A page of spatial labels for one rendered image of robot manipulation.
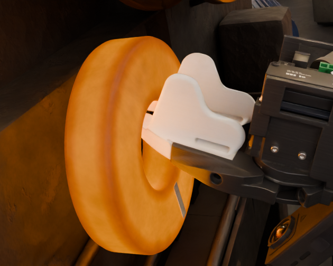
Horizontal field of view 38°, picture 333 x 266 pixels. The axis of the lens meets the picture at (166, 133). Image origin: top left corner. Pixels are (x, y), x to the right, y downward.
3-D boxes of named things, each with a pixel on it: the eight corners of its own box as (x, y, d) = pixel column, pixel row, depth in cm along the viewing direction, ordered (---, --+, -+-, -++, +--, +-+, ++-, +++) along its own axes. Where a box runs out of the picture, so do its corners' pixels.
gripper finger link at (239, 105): (141, 33, 35) (268, 58, 33) (138, 104, 38) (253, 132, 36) (123, 48, 33) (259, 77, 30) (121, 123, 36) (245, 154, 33)
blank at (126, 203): (28, 120, 27) (81, 118, 25) (129, 6, 38) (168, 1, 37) (113, 295, 35) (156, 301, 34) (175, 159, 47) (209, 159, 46)
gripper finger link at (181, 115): (123, 48, 33) (259, 77, 30) (122, 123, 36) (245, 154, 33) (102, 66, 30) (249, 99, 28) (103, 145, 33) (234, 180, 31)
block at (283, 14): (230, 162, 82) (210, 24, 72) (240, 139, 89) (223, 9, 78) (295, 164, 78) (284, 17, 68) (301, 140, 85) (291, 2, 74)
